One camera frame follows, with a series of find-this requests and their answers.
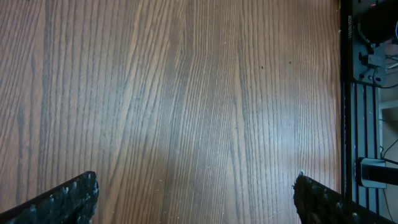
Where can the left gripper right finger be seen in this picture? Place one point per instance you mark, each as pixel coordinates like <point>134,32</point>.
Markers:
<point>318,204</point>

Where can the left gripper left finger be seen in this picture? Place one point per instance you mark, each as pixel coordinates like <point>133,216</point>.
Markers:
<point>74,201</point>

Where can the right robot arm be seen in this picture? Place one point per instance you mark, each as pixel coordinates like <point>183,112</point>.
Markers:
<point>378,23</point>

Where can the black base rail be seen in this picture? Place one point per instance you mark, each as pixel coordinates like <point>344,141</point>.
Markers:
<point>362,73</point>

